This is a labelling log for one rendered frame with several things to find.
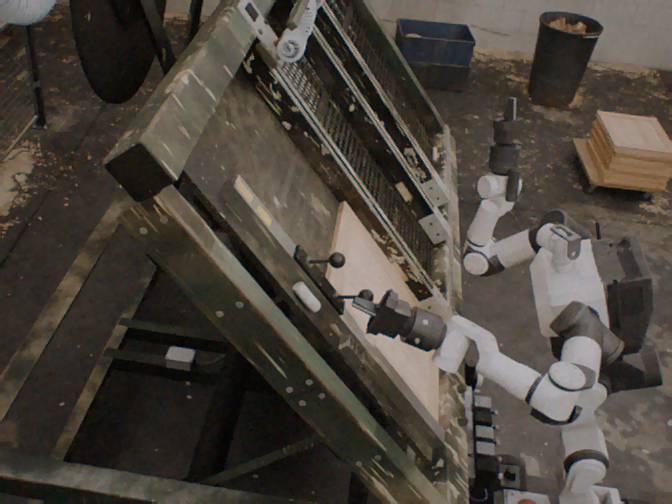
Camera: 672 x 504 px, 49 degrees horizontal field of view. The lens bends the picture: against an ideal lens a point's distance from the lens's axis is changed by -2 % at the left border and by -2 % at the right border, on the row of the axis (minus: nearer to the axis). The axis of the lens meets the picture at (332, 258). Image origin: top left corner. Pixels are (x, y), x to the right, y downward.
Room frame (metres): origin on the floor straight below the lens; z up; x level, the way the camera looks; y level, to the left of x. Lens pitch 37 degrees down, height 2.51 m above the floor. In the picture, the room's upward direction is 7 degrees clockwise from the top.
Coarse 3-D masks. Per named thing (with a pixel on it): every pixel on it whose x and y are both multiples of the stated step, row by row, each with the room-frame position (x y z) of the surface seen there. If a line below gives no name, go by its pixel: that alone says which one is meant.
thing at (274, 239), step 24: (240, 192) 1.35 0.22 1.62; (240, 216) 1.35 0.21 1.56; (264, 240) 1.34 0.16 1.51; (288, 240) 1.38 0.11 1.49; (288, 264) 1.34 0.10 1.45; (312, 288) 1.34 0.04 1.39; (336, 312) 1.34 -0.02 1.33; (360, 336) 1.35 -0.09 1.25; (384, 360) 1.37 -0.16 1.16; (384, 384) 1.33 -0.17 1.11; (408, 408) 1.33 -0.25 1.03; (432, 432) 1.33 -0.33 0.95
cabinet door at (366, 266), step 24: (336, 240) 1.63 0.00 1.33; (360, 240) 1.75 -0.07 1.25; (360, 264) 1.65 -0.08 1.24; (384, 264) 1.78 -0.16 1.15; (336, 288) 1.45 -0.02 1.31; (360, 288) 1.56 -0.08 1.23; (384, 288) 1.68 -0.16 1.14; (408, 288) 1.81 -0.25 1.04; (360, 312) 1.47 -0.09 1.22; (384, 336) 1.49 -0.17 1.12; (408, 360) 1.51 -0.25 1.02; (408, 384) 1.42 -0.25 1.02; (432, 384) 1.53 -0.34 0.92; (432, 408) 1.44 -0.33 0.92
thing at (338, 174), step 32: (256, 32) 1.82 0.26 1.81; (256, 64) 1.84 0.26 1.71; (288, 96) 1.83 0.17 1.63; (288, 128) 1.83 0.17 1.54; (320, 128) 1.87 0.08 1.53; (320, 160) 1.83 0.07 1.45; (352, 192) 1.82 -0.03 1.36; (384, 224) 1.83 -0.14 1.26; (416, 288) 1.82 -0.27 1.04; (448, 320) 1.81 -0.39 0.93
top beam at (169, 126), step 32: (224, 0) 1.97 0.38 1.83; (256, 0) 1.97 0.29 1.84; (224, 32) 1.67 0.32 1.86; (192, 64) 1.43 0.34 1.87; (224, 64) 1.56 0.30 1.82; (160, 96) 1.32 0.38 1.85; (192, 96) 1.34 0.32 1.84; (128, 128) 1.23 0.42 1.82; (160, 128) 1.17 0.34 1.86; (192, 128) 1.26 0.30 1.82; (128, 160) 1.10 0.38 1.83; (160, 160) 1.10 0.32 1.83; (128, 192) 1.10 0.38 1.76
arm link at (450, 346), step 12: (444, 324) 1.28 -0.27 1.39; (432, 336) 1.23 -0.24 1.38; (444, 336) 1.25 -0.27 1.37; (456, 336) 1.25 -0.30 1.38; (420, 348) 1.23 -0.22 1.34; (432, 348) 1.23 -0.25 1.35; (444, 348) 1.23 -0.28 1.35; (456, 348) 1.24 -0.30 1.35; (432, 360) 1.24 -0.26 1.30; (444, 360) 1.22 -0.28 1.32; (456, 360) 1.23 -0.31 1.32
